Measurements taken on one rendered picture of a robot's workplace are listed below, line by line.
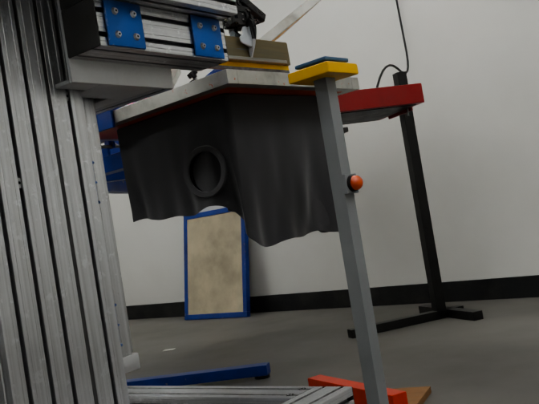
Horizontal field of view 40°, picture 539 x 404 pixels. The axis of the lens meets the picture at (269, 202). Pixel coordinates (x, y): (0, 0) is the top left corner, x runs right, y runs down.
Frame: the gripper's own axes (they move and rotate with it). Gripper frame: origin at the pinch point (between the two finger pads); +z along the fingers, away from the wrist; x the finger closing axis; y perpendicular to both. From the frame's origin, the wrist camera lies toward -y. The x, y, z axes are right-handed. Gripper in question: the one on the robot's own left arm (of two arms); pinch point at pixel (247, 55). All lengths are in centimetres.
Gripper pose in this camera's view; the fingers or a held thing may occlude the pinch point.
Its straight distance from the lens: 227.8
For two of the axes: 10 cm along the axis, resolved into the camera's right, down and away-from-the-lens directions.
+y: -6.6, 0.8, -7.4
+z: 1.6, 9.9, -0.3
